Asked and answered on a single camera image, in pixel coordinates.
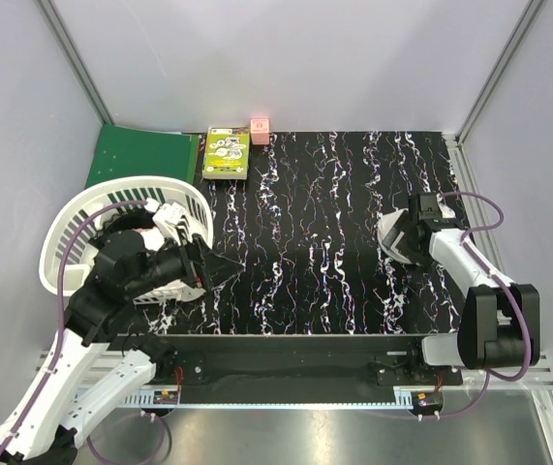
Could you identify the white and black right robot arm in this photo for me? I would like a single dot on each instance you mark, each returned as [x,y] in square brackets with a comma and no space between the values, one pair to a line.
[499,331]

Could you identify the pink cube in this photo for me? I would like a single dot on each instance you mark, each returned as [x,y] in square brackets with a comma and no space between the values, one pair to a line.
[260,131]

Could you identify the black marbled table mat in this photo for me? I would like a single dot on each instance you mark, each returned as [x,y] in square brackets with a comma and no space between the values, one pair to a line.
[304,226]

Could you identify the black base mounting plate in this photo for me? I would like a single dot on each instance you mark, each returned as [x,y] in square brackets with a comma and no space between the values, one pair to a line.
[295,370]

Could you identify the white mesh laundry bag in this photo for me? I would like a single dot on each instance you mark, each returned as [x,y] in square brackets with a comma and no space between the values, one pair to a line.
[449,222]

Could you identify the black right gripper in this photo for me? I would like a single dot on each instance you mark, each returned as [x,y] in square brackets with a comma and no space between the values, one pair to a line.
[405,226]

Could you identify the yellow green book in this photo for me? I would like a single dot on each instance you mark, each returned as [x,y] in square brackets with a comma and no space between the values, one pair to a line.
[226,154]

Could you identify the white plastic laundry basket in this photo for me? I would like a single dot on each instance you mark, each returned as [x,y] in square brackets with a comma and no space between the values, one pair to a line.
[66,260]

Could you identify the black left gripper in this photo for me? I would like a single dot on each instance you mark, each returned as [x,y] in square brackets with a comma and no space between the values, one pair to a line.
[199,258]

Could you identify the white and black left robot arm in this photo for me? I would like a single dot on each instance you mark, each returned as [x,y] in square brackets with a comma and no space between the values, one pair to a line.
[50,422]

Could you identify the green folder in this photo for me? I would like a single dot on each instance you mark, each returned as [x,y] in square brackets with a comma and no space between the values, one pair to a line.
[122,152]

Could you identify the black lace garment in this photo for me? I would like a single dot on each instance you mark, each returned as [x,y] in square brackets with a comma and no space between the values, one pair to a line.
[120,247]

